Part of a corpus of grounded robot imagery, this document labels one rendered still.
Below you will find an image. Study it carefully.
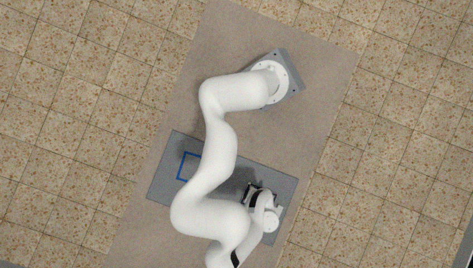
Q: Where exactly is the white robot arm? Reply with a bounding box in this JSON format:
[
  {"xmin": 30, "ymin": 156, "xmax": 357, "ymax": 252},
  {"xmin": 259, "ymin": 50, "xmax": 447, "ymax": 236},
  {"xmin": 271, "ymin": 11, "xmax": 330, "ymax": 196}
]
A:
[{"xmin": 170, "ymin": 60, "xmax": 289, "ymax": 268}]

